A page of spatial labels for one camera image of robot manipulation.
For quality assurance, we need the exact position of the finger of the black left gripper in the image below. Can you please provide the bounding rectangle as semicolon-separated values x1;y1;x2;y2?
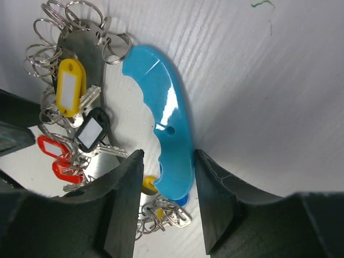
1;89;40;128
1;121;35;156

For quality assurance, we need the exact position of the blue key tag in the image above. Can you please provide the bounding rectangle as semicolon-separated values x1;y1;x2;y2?
173;195;189;207

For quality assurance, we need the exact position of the black key tag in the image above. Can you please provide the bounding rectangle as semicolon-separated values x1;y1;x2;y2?
74;107;110;153

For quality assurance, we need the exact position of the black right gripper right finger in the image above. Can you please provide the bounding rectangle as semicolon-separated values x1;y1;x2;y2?
195;149;343;257

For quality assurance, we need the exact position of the yellow key tag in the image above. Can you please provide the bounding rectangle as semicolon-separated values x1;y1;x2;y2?
56;59;87;118

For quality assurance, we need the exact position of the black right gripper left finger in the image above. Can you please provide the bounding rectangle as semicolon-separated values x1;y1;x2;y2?
1;150;144;257

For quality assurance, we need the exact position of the metal key organizer blue handle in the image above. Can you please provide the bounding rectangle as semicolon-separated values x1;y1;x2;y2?
56;20;195;200

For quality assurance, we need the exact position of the red key tag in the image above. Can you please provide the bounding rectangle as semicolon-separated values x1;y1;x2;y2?
37;135;83;184

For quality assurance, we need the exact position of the silver key under black tag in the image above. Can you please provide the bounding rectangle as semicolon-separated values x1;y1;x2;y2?
78;144;128;158

